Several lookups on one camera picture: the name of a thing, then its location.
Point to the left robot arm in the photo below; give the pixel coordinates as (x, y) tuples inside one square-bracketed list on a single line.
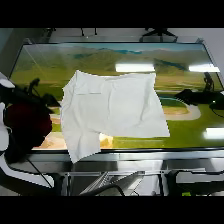
[(20, 181)]

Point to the white T-shirt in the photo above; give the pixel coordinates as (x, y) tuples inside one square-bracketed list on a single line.
[(113, 113)]

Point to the dark red garment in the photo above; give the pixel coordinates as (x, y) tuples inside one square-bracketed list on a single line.
[(28, 125)]

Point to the silver frame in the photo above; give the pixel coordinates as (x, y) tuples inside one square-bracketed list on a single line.
[(133, 156)]

